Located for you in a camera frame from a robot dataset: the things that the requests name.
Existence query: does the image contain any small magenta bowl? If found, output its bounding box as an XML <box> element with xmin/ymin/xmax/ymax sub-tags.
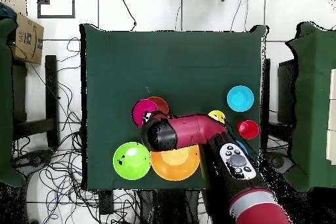
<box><xmin>131</xmin><ymin>99</ymin><xmax>159</xmax><ymax>127</ymax></box>

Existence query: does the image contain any small orange-red bowl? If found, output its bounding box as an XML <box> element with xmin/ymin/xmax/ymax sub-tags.
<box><xmin>146</xmin><ymin>96</ymin><xmax>169</xmax><ymax>115</ymax></box>

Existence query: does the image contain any white box stack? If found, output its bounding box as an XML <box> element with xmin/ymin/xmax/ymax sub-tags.
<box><xmin>325</xmin><ymin>68</ymin><xmax>336</xmax><ymax>166</ymax></box>

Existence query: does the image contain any large green bowl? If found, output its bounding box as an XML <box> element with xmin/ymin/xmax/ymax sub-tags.
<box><xmin>112</xmin><ymin>141</ymin><xmax>152</xmax><ymax>181</ymax></box>

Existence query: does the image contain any large orange-yellow bowl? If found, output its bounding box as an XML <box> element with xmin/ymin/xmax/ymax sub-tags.
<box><xmin>150</xmin><ymin>145</ymin><xmax>201</xmax><ymax>182</ymax></box>

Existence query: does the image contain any dark green tablecloth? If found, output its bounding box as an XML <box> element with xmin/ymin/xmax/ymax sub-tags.
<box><xmin>79</xmin><ymin>23</ymin><xmax>269</xmax><ymax>191</ymax></box>

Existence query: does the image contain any yellow cup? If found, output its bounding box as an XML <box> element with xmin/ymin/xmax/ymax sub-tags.
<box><xmin>207</xmin><ymin>110</ymin><xmax>226</xmax><ymax>125</ymax></box>

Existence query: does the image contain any small light blue bowl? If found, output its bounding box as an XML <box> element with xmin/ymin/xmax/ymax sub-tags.
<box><xmin>226</xmin><ymin>85</ymin><xmax>255</xmax><ymax>112</ymax></box>

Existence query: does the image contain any black metal stand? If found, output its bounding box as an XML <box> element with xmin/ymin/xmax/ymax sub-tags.
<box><xmin>12</xmin><ymin>55</ymin><xmax>60</xmax><ymax>149</ymax></box>

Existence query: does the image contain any large blue bowl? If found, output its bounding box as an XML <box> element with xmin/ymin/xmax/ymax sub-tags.
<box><xmin>236</xmin><ymin>140</ymin><xmax>249</xmax><ymax>156</ymax></box>

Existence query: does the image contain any red cup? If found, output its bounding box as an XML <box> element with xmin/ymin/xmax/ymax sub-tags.
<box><xmin>236</xmin><ymin>120</ymin><xmax>260</xmax><ymax>140</ymax></box>

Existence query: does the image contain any cardboard box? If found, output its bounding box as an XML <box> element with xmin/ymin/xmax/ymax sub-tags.
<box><xmin>7</xmin><ymin>0</ymin><xmax>45</xmax><ymax>65</ymax></box>

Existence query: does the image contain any green cloth-covered table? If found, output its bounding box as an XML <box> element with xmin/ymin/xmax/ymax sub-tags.
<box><xmin>284</xmin><ymin>21</ymin><xmax>336</xmax><ymax>192</ymax></box>
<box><xmin>0</xmin><ymin>17</ymin><xmax>26</xmax><ymax>187</ymax></box>

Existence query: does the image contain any tangle of black cables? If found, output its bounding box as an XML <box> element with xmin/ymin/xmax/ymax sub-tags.
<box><xmin>11</xmin><ymin>37</ymin><xmax>142</xmax><ymax>224</ymax></box>

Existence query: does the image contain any black cable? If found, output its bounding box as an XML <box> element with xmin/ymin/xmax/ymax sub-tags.
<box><xmin>117</xmin><ymin>0</ymin><xmax>138</xmax><ymax>32</ymax></box>

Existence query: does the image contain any black square frame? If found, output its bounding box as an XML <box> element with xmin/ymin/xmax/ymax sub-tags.
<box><xmin>37</xmin><ymin>0</ymin><xmax>76</xmax><ymax>19</ymax></box>

